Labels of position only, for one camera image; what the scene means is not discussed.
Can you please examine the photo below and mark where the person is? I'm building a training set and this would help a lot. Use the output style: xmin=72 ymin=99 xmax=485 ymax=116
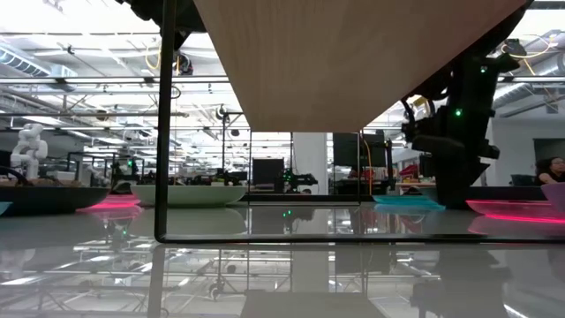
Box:
xmin=533 ymin=156 xmax=565 ymax=186

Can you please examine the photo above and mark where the black table frame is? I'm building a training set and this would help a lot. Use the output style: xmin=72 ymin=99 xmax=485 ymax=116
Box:
xmin=94 ymin=185 xmax=548 ymax=204

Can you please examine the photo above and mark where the black screen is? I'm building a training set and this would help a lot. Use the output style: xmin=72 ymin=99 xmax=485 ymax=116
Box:
xmin=252 ymin=157 xmax=286 ymax=186

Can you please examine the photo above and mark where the silver ventilation duct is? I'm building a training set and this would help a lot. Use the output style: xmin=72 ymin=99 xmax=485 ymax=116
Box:
xmin=492 ymin=55 xmax=565 ymax=111
xmin=0 ymin=46 xmax=79 ymax=93

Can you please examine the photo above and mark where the orange hanging cable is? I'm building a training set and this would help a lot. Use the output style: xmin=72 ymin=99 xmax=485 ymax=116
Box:
xmin=360 ymin=132 xmax=374 ymax=196

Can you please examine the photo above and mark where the blue transparent plate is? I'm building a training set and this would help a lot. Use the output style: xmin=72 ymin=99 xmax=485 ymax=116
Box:
xmin=372 ymin=194 xmax=447 ymax=212

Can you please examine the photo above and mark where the wooden shelf with black frame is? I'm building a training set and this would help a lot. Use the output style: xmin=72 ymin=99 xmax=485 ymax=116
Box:
xmin=154 ymin=0 xmax=565 ymax=245

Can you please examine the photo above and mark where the pink transparent plate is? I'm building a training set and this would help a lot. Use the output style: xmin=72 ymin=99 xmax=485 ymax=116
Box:
xmin=465 ymin=199 xmax=565 ymax=225
xmin=75 ymin=193 xmax=143 ymax=214

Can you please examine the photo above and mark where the black robot station frame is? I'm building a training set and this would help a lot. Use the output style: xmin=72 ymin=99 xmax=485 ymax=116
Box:
xmin=65 ymin=151 xmax=147 ymax=195

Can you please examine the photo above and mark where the large black monitor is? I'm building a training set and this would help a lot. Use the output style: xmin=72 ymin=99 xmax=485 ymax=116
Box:
xmin=333 ymin=132 xmax=389 ymax=168

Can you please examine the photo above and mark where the light green plate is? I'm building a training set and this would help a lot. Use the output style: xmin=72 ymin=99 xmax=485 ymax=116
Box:
xmin=130 ymin=184 xmax=248 ymax=208

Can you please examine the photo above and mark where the black plate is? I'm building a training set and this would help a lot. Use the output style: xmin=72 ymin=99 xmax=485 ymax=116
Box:
xmin=0 ymin=185 xmax=111 ymax=217

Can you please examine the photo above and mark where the small black monitor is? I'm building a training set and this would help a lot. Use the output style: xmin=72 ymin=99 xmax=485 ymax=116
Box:
xmin=418 ymin=154 xmax=436 ymax=178

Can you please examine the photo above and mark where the dark office chair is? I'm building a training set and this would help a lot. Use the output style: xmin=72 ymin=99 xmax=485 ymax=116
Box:
xmin=510 ymin=173 xmax=538 ymax=186

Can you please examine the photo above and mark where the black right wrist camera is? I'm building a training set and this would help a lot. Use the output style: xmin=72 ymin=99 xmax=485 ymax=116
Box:
xmin=402 ymin=115 xmax=445 ymax=155

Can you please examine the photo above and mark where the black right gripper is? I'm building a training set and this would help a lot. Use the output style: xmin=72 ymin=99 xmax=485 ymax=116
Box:
xmin=434 ymin=105 xmax=502 ymax=209

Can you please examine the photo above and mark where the purple plate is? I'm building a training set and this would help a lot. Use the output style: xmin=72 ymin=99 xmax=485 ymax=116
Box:
xmin=540 ymin=182 xmax=565 ymax=214

